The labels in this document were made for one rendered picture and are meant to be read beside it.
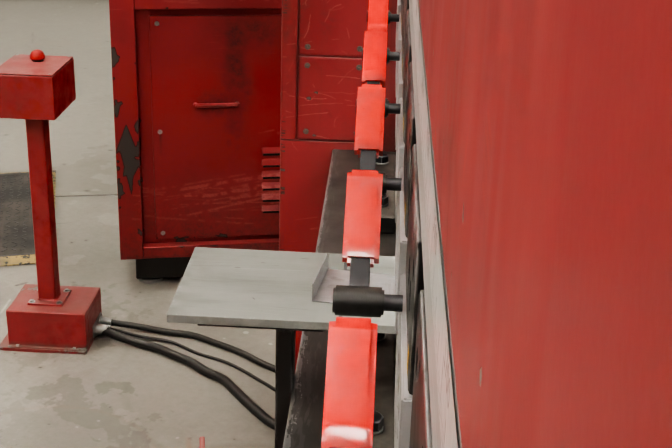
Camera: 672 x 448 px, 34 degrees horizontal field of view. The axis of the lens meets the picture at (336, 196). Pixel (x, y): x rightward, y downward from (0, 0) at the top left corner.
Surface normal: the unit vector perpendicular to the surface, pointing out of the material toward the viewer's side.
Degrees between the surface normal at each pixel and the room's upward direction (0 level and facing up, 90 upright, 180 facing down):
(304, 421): 0
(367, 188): 39
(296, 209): 90
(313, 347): 0
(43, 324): 90
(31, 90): 90
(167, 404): 0
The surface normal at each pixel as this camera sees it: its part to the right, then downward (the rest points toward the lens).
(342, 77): -0.05, 0.36
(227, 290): 0.03, -0.93
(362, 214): -0.01, -0.50
